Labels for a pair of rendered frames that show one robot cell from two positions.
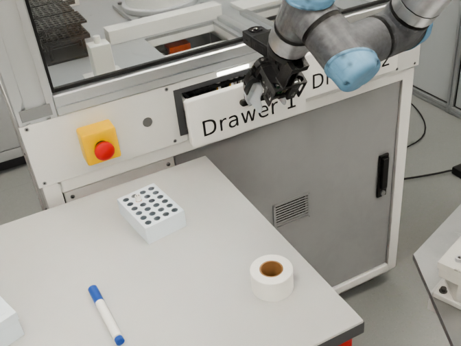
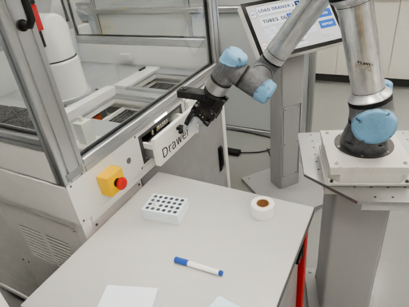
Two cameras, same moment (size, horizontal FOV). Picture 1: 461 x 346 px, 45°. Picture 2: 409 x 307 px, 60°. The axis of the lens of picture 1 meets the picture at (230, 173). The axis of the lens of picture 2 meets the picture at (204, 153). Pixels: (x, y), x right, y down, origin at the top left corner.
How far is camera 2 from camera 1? 0.56 m
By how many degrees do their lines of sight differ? 30
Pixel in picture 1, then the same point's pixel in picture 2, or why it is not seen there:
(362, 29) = (262, 71)
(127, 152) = not seen: hidden behind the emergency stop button
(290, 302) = (278, 215)
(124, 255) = (171, 236)
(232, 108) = (172, 137)
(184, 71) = (140, 123)
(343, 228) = not seen: hidden behind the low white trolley
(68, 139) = (92, 184)
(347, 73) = (268, 92)
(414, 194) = not seen: hidden behind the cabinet
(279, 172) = (184, 171)
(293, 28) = (229, 78)
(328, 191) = (203, 175)
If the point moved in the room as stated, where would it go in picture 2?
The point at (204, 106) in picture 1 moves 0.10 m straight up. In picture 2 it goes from (161, 139) to (156, 114)
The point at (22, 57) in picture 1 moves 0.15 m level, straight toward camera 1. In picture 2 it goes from (64, 137) to (104, 147)
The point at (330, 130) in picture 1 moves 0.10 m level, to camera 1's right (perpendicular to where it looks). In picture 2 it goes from (199, 140) to (215, 132)
